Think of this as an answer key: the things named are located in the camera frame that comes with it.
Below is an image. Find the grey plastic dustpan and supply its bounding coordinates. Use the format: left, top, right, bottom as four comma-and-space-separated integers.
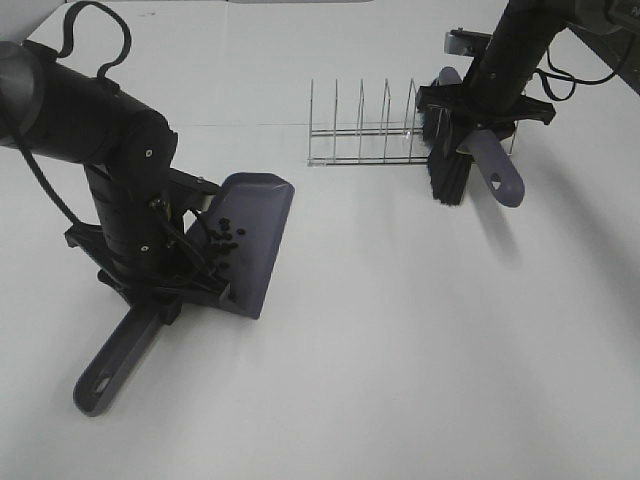
73, 173, 295, 417

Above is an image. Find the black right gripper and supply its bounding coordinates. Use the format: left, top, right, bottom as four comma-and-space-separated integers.
415, 49, 556, 128

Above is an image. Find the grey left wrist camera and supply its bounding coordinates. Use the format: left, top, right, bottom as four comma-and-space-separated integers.
169, 168, 221, 212

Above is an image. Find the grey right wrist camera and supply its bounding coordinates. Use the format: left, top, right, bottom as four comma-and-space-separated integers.
443, 28, 492, 57

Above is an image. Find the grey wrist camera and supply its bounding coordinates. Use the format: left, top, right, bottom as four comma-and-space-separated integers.
169, 168, 221, 212
443, 28, 492, 57

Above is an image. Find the pile of coffee beans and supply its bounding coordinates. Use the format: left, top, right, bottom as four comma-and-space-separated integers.
206, 217, 247, 271

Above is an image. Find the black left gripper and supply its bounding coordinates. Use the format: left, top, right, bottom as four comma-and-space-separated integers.
65, 199, 234, 328

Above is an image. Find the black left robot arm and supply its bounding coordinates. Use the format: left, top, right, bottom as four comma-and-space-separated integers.
1, 41, 230, 307

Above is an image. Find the metal wire rack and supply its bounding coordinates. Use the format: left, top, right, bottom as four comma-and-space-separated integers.
305, 75, 519, 168

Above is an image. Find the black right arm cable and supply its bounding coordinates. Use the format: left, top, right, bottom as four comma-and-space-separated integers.
529, 29, 640, 101

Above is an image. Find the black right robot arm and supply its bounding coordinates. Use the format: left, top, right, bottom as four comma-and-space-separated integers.
416, 1, 639, 128

